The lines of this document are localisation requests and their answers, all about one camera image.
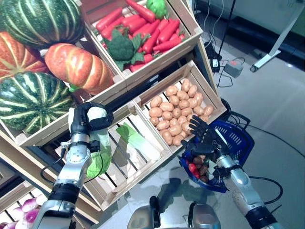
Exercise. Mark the wooden display shelf frame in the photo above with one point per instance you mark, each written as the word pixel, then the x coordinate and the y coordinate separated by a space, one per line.
pixel 14 155

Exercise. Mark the purple white turnip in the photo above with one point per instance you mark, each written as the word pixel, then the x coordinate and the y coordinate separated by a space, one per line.
pixel 16 211
pixel 4 225
pixel 22 224
pixel 32 214
pixel 29 204

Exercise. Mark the red plastic carrot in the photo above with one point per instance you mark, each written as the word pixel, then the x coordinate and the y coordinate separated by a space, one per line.
pixel 108 20
pixel 166 45
pixel 145 28
pixel 137 25
pixel 148 58
pixel 140 10
pixel 109 31
pixel 168 32
pixel 137 67
pixel 150 43

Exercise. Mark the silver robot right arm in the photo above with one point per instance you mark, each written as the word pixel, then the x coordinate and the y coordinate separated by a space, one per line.
pixel 240 183

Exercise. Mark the wooden pumpkin crate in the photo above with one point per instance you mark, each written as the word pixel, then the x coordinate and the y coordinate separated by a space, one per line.
pixel 47 125

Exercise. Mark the black power adapter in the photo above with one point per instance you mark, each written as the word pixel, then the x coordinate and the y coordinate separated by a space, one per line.
pixel 215 63

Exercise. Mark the green striped pumpkin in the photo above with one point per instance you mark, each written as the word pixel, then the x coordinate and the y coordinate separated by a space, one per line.
pixel 31 102
pixel 40 21

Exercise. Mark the wooden carrot crate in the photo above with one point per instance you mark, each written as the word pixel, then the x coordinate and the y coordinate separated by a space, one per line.
pixel 162 62

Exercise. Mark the grey power box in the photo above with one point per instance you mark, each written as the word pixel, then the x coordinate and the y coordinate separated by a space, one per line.
pixel 234 68

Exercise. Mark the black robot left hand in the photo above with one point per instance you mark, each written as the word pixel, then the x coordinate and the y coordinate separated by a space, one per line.
pixel 78 119

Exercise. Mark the light green round vegetable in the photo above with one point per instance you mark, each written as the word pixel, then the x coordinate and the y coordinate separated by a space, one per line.
pixel 157 7

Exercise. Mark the silver robot leg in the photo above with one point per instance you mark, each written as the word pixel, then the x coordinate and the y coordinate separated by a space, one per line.
pixel 143 218
pixel 205 218

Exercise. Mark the dark green broccoli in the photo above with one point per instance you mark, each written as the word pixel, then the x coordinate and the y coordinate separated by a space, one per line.
pixel 121 47

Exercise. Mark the black tripod pole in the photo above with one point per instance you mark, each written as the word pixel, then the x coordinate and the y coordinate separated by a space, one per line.
pixel 226 23

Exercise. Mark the white desk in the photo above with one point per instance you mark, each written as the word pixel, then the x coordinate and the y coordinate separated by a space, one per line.
pixel 278 40

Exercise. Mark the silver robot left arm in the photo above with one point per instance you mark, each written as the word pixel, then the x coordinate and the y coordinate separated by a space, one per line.
pixel 71 171

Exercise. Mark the large orange pumpkin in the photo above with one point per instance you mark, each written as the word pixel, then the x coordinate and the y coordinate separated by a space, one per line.
pixel 14 57

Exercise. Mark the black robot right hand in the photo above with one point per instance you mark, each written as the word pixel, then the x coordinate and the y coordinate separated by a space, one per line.
pixel 207 140

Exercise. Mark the napa cabbage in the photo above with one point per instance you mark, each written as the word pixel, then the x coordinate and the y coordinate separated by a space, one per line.
pixel 95 167
pixel 143 148

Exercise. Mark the blue plastic shopping basket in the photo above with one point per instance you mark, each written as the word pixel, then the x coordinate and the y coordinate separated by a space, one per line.
pixel 236 136

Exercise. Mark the silver robot right leg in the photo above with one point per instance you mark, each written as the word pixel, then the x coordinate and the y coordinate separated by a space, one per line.
pixel 205 218

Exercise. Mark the wooden turnip crate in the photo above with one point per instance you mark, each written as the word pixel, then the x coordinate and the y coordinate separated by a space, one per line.
pixel 14 193

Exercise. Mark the brown potato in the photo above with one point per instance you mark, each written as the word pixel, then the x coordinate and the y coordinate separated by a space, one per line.
pixel 156 101
pixel 184 104
pixel 182 120
pixel 174 100
pixel 171 90
pixel 177 140
pixel 166 106
pixel 203 170
pixel 182 95
pixel 155 112
pixel 155 121
pixel 176 112
pixel 198 110
pixel 208 110
pixel 197 159
pixel 198 98
pixel 192 90
pixel 174 122
pixel 205 118
pixel 175 130
pixel 163 124
pixel 189 118
pixel 186 85
pixel 193 102
pixel 184 134
pixel 167 115
pixel 166 137
pixel 204 178
pixel 185 127
pixel 186 111

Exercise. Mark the silver robot left leg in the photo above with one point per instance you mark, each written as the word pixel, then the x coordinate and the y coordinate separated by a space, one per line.
pixel 143 218

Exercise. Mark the small orange pumpkin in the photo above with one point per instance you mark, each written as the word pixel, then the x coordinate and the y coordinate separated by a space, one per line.
pixel 78 68

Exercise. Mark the wooden slatted cabbage crate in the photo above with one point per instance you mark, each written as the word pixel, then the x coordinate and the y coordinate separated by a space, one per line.
pixel 119 176

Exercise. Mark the wooden potato crate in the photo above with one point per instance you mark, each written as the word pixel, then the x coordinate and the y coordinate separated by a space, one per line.
pixel 209 91

